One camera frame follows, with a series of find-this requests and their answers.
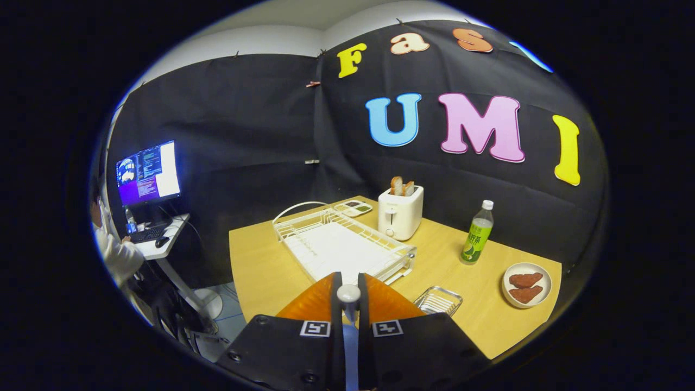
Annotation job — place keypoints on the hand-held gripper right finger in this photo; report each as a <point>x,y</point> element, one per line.
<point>364,353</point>

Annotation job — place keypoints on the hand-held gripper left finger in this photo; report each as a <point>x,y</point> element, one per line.
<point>337,353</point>

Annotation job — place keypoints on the blue plate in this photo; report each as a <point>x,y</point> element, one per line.
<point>351,358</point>

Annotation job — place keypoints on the white-tipped metal spoon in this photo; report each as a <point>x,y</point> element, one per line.
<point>348,293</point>

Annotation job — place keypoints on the white plate with meat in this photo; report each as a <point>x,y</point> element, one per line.
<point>545,285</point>

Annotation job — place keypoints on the white toaster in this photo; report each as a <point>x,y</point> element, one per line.
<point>399,217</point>

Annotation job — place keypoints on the white compartment seasoning tray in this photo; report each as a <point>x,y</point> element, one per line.
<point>353,208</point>

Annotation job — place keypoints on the green label drink bottle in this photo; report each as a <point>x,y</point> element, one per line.
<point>476,239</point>

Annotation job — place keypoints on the toasted bread slice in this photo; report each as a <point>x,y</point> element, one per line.
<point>396,185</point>
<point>408,189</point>

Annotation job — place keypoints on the red meat piece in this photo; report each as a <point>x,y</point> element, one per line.
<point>525,279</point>
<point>525,295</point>

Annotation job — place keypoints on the black office chair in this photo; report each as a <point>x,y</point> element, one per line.
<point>168,309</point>

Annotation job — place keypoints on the white standing desk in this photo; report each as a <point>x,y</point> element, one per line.
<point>176,228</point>

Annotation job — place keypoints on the black computer mouse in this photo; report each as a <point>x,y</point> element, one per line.
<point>162,242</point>

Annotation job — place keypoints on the black keyboard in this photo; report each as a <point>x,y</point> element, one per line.
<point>146,234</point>

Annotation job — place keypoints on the small clear water bottle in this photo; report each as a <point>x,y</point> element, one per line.
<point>131,222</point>

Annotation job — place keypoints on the black backdrop cloth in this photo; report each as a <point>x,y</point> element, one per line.
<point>244,108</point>

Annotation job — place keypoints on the computer monitor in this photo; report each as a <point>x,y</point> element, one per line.
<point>146,174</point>

